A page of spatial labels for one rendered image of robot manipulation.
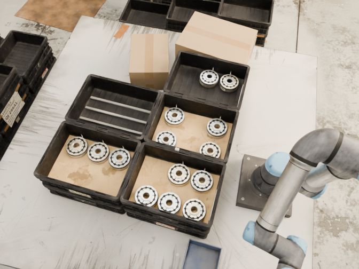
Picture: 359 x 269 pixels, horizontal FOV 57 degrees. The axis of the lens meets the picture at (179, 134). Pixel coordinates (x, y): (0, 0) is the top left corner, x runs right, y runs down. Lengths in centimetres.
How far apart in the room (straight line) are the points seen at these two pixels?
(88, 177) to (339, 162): 105
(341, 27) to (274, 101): 190
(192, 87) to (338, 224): 143
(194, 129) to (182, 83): 30
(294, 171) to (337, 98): 204
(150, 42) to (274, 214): 125
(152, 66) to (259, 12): 126
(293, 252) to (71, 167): 102
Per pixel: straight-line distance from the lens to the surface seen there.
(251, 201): 164
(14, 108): 251
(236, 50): 194
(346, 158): 114
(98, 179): 159
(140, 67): 188
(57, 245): 168
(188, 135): 165
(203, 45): 194
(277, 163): 149
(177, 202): 148
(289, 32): 352
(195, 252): 159
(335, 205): 264
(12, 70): 245
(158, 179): 155
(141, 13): 312
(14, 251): 174
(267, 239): 123
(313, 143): 112
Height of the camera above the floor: 226
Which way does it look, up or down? 60 degrees down
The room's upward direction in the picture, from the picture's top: 2 degrees clockwise
